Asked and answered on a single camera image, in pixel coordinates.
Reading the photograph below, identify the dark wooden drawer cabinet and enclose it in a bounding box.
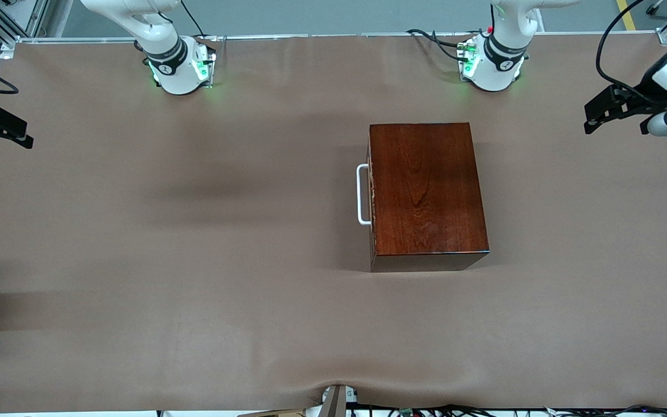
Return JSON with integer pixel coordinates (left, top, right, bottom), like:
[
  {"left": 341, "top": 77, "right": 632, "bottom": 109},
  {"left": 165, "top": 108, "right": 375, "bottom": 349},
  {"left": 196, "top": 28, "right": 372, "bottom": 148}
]
[{"left": 367, "top": 122, "right": 490, "bottom": 273}]

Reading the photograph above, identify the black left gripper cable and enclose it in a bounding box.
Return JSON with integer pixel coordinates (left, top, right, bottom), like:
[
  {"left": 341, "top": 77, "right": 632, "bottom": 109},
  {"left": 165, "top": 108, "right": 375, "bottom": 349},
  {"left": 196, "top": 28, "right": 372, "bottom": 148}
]
[{"left": 595, "top": 0, "right": 667, "bottom": 106}]

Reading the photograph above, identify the brown table cover sheet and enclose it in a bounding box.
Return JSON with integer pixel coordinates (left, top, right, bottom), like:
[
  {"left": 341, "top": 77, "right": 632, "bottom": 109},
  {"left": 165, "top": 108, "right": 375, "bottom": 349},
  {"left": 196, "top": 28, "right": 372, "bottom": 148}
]
[{"left": 0, "top": 34, "right": 667, "bottom": 413}]

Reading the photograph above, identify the white metal drawer handle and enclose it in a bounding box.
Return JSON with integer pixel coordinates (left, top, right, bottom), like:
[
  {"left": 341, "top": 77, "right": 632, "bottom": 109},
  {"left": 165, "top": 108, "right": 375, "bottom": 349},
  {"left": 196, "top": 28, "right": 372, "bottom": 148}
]
[{"left": 357, "top": 164, "right": 372, "bottom": 226}]

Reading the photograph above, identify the black right arm base cable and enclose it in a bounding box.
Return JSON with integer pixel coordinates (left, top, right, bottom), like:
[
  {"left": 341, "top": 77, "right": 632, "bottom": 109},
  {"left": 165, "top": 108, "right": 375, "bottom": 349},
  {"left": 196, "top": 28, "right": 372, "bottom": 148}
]
[{"left": 180, "top": 0, "right": 210, "bottom": 38}]

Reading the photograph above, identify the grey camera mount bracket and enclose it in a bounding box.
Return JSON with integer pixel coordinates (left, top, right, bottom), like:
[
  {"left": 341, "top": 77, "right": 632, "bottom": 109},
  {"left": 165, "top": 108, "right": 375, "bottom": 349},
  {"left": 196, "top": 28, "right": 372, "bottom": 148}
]
[{"left": 319, "top": 384, "right": 358, "bottom": 417}]

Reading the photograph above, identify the light wooden drawer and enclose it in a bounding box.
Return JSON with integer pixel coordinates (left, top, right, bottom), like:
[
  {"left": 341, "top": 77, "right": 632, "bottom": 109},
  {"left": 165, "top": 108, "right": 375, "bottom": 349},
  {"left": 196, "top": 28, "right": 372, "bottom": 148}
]
[{"left": 367, "top": 130, "right": 376, "bottom": 258}]

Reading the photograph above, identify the black arm base cable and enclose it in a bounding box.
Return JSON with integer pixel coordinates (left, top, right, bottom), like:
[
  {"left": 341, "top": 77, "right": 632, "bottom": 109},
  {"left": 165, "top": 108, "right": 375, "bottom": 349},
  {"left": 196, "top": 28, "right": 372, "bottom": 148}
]
[
  {"left": 180, "top": 0, "right": 210, "bottom": 38},
  {"left": 431, "top": 32, "right": 466, "bottom": 62},
  {"left": 406, "top": 28, "right": 473, "bottom": 50}
]

